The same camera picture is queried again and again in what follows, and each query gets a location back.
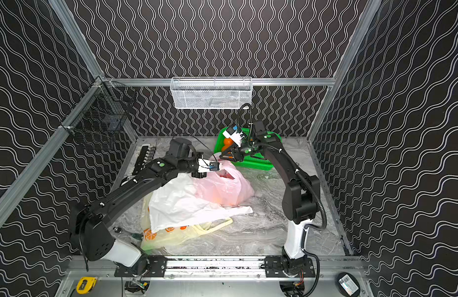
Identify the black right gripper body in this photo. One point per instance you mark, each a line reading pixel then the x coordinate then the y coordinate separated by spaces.
pixel 246 150

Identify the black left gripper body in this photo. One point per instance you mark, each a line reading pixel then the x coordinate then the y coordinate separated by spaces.
pixel 199 174

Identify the white plastic bag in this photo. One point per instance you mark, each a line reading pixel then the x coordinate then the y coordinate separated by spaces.
pixel 176 204

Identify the pink plastic bag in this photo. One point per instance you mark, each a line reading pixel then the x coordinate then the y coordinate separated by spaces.
pixel 227 187

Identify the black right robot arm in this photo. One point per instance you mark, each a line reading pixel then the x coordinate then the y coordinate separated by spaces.
pixel 301 202

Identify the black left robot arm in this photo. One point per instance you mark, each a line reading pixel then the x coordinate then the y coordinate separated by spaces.
pixel 88 223

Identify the orange top centre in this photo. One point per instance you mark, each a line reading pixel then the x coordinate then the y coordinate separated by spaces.
pixel 228 142

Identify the yellow bag with orange print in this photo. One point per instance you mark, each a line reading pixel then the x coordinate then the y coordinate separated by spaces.
pixel 173 236

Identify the yellow tape measure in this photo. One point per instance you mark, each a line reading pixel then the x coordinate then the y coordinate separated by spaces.
pixel 86 285

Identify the black round device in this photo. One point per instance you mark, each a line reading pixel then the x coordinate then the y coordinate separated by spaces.
pixel 347 285

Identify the white wire mesh basket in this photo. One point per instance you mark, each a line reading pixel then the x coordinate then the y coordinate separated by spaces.
pixel 211 92

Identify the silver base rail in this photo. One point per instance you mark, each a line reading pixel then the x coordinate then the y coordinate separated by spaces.
pixel 258 268

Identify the black wire basket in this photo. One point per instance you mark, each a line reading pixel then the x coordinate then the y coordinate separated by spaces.
pixel 105 120

